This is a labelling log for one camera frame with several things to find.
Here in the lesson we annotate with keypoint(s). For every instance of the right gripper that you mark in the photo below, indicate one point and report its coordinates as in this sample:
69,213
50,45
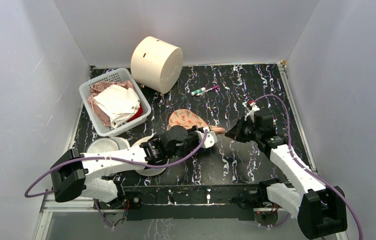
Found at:
237,130

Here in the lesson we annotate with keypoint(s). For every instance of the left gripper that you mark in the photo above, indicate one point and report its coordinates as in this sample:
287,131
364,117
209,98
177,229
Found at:
193,131

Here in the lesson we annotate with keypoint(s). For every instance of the floral mesh laundry bag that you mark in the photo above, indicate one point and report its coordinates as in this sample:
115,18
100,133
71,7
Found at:
187,119

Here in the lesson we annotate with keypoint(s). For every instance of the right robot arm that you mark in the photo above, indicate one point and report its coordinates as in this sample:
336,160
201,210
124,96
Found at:
319,210

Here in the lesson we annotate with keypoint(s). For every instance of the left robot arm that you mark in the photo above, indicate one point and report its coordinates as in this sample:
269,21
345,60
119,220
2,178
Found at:
77,174

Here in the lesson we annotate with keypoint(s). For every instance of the white round mesh bag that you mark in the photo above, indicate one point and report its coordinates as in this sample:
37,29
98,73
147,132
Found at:
148,170

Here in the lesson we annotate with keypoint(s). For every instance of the flat round mesh bag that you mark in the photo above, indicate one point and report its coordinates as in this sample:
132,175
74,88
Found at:
107,144

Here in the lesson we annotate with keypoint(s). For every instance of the purple marker pen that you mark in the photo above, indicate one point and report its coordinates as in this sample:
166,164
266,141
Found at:
207,90

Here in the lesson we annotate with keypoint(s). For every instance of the green white glue stick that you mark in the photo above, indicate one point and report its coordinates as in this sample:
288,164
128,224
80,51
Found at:
198,91

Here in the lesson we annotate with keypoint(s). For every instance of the red garment in basket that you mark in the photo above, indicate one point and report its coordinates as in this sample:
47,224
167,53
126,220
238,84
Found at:
139,113

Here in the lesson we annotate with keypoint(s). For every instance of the white cloth in basket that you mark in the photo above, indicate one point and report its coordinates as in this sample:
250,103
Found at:
118,104

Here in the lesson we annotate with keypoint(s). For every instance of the cream cylindrical drum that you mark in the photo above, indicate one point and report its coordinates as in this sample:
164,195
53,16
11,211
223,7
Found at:
156,64

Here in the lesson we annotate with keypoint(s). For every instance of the white plastic basket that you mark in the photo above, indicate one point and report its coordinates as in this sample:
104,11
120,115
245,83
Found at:
111,99

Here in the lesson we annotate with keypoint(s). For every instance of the pink garment in basket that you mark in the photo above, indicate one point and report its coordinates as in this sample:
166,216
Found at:
97,106

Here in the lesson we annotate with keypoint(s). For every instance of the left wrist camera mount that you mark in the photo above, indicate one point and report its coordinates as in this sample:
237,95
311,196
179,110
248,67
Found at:
208,137

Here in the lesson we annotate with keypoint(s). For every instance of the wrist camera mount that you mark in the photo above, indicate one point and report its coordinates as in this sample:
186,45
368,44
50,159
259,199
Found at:
208,137
252,108

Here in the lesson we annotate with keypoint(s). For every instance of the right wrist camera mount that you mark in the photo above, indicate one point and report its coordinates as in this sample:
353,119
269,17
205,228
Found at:
252,108

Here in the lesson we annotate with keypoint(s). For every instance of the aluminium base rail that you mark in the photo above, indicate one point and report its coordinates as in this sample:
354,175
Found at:
239,201

